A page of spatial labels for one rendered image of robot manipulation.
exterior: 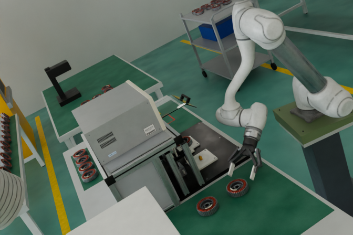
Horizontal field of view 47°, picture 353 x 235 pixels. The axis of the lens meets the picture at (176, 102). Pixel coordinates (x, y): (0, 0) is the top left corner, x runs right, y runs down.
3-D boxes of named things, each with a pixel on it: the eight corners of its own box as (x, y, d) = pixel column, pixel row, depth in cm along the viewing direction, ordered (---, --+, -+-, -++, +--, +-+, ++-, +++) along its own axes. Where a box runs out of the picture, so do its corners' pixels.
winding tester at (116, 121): (142, 107, 255) (128, 79, 246) (166, 128, 216) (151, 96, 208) (86, 138, 246) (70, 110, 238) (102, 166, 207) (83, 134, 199)
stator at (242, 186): (235, 181, 214) (232, 176, 213) (252, 184, 207) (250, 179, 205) (224, 196, 208) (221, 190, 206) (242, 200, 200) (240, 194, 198)
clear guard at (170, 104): (182, 98, 271) (178, 90, 269) (197, 107, 250) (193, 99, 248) (139, 121, 264) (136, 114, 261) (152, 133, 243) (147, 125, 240)
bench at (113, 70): (136, 99, 583) (114, 53, 553) (189, 143, 418) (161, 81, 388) (68, 137, 558) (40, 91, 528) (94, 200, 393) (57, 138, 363)
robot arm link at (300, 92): (312, 93, 241) (307, 60, 231) (333, 103, 225) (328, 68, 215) (290, 104, 238) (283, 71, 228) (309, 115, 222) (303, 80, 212)
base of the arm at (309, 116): (309, 97, 248) (308, 89, 246) (334, 110, 229) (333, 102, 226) (285, 109, 245) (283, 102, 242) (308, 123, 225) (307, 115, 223)
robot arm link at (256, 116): (266, 134, 218) (244, 131, 226) (272, 109, 223) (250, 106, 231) (259, 126, 210) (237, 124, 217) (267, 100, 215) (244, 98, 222)
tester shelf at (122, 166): (143, 106, 267) (140, 100, 265) (184, 141, 206) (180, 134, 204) (83, 140, 257) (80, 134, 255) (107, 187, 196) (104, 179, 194)
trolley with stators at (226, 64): (237, 57, 575) (214, -10, 534) (281, 70, 485) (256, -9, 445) (203, 77, 561) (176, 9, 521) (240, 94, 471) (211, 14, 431)
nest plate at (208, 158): (206, 150, 248) (206, 148, 248) (218, 159, 235) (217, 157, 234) (186, 162, 245) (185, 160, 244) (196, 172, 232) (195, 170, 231)
